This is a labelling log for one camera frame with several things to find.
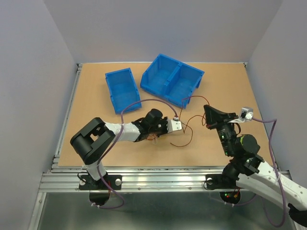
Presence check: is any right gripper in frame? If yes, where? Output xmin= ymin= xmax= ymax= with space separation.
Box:
xmin=202 ymin=104 xmax=237 ymax=155

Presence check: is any long red wire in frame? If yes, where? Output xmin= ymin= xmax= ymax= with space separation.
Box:
xmin=169 ymin=95 xmax=211 ymax=149

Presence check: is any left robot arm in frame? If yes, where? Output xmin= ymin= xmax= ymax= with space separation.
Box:
xmin=70 ymin=109 xmax=170 ymax=189

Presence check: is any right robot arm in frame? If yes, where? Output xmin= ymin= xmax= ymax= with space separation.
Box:
xmin=203 ymin=105 xmax=307 ymax=227

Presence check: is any blue double-compartment bin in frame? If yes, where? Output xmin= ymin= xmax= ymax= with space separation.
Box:
xmin=140 ymin=54 xmax=205 ymax=109

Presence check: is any small blue bin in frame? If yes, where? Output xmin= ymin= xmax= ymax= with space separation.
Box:
xmin=105 ymin=68 xmax=141 ymax=114

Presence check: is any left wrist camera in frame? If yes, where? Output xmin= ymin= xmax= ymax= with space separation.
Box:
xmin=167 ymin=119 xmax=182 ymax=133

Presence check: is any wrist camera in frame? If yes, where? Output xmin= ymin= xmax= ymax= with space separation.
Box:
xmin=167 ymin=119 xmax=182 ymax=133
xmin=229 ymin=107 xmax=254 ymax=123

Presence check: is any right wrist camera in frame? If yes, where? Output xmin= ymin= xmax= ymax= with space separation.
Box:
xmin=229 ymin=107 xmax=254 ymax=123

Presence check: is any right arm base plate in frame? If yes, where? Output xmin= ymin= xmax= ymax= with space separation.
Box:
xmin=203 ymin=174 xmax=233 ymax=190

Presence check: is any aluminium rail frame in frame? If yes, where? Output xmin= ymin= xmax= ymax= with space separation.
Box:
xmin=27 ymin=62 xmax=298 ymax=230

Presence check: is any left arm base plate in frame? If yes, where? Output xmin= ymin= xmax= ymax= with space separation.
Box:
xmin=77 ymin=174 xmax=122 ymax=191

